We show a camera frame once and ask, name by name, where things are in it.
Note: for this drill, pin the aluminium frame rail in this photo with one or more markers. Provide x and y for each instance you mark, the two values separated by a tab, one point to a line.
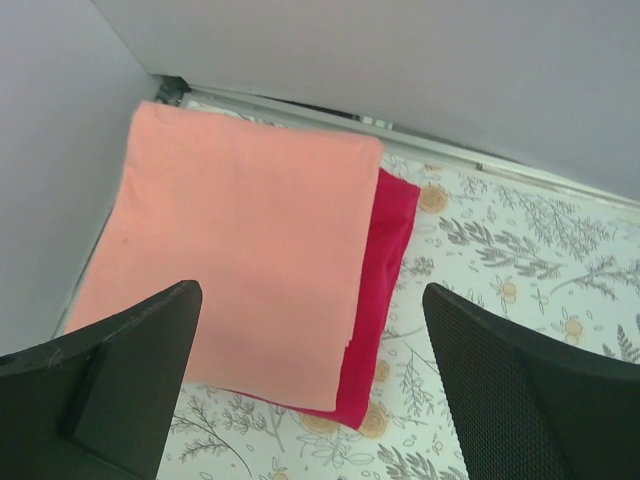
176	91

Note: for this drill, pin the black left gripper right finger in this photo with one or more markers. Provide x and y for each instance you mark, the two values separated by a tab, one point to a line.
526	406

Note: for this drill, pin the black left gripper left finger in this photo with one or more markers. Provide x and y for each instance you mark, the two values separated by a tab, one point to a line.
97	403

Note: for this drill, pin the salmon pink t shirt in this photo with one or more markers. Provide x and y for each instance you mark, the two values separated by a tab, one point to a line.
271	222

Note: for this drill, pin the folded red t shirt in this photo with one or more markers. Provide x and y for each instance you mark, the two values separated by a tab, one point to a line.
388	237

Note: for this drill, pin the floral patterned table mat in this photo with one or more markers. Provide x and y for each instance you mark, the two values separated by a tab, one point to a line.
563	265

